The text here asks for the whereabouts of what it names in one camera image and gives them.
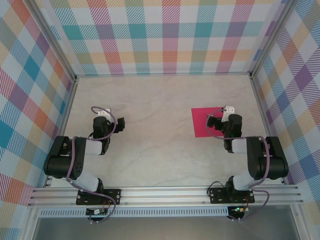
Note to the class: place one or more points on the pink paper sheet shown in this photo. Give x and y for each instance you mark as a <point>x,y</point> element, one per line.
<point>200,122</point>

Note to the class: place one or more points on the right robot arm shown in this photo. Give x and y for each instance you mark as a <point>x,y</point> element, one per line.
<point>240,146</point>

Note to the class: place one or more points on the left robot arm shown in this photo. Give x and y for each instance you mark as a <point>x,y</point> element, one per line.
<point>92,147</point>

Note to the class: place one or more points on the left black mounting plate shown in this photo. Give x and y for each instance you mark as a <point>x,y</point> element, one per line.
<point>115,196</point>

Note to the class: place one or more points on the black mounting plate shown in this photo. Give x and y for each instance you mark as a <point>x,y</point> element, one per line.
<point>115,196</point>
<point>217,196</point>

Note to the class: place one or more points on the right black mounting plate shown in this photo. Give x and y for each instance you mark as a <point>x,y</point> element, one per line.
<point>217,196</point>

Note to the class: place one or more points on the left black circuit board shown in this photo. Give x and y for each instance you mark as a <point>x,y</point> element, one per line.
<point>95,212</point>

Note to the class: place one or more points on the right circuit board green light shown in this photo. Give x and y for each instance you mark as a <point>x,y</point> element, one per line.
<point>238,209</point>

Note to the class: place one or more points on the grey metal panel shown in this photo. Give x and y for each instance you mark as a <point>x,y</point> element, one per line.
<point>162,228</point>

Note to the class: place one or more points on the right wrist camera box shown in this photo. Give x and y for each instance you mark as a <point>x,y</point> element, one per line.
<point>228,111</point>

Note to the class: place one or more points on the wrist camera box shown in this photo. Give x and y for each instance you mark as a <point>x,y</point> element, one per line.
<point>104,111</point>
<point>228,111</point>

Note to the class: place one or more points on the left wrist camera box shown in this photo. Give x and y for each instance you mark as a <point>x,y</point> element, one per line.
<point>104,111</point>

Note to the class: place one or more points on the aluminium frame bar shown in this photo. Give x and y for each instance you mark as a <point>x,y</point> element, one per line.
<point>162,74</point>
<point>265,125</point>
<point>65,120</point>

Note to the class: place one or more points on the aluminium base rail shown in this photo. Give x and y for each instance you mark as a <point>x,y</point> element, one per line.
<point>162,196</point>

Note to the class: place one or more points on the aluminium frame post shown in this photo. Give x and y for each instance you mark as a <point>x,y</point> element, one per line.
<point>55,40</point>
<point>272,37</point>

